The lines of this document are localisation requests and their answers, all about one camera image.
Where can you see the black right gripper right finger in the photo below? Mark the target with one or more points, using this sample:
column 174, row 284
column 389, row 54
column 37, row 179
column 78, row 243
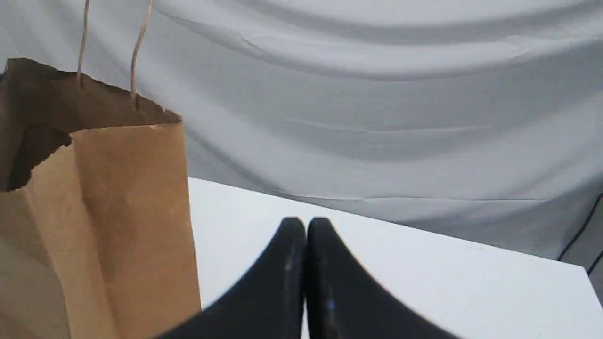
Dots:
column 343, row 301

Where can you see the grey backdrop cloth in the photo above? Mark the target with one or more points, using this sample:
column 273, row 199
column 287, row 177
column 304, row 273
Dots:
column 478, row 119

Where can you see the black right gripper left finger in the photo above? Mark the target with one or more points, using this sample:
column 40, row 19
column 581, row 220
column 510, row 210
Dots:
column 266, row 303

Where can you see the brown paper bag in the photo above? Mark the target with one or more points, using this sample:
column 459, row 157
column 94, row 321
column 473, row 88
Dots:
column 96, row 238

